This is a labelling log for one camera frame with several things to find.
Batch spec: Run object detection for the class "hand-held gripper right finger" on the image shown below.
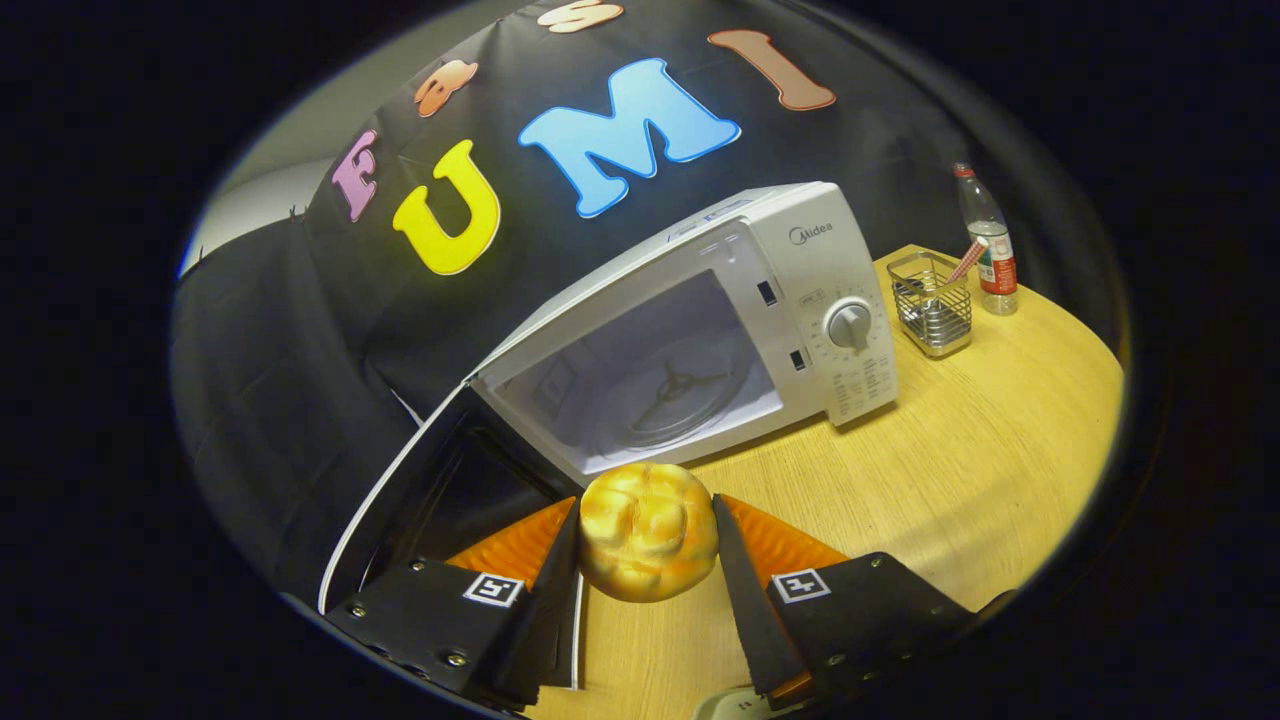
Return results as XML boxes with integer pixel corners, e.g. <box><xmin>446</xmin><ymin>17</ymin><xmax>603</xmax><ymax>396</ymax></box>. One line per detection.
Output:
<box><xmin>710</xmin><ymin>492</ymin><xmax>1016</xmax><ymax>711</ymax></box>

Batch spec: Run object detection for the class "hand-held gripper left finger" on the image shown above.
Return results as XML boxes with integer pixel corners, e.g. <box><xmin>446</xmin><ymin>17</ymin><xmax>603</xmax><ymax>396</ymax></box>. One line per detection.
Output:
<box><xmin>325</xmin><ymin>495</ymin><xmax>584</xmax><ymax>713</ymax></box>

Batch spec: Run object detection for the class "golden bread roll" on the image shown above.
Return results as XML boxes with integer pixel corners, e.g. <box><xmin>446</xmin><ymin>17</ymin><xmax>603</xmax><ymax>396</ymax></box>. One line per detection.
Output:
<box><xmin>578</xmin><ymin>462</ymin><xmax>721</xmax><ymax>604</ymax></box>

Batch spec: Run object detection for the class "white microwave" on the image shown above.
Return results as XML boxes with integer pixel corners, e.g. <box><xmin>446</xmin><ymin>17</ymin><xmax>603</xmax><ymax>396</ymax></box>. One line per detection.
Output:
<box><xmin>318</xmin><ymin>180</ymin><xmax>901</xmax><ymax>691</ymax></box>

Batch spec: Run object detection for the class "white food tray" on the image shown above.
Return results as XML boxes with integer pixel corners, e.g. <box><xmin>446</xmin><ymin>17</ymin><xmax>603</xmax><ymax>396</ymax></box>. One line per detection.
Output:
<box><xmin>692</xmin><ymin>686</ymin><xmax>801</xmax><ymax>720</ymax></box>

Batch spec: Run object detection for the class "red striped straw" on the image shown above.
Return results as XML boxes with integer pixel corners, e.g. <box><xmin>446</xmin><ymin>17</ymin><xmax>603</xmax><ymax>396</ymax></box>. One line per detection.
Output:
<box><xmin>945</xmin><ymin>237</ymin><xmax>989</xmax><ymax>286</ymax></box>

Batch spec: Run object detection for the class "clear bottle red label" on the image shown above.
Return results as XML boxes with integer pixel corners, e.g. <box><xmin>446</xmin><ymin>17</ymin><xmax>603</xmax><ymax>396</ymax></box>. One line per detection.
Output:
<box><xmin>952</xmin><ymin>162</ymin><xmax>1019</xmax><ymax>317</ymax></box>

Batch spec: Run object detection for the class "wire mesh basket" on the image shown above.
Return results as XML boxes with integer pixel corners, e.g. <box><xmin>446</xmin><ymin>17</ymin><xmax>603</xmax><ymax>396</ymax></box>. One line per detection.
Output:
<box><xmin>886</xmin><ymin>250</ymin><xmax>974</xmax><ymax>359</ymax></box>

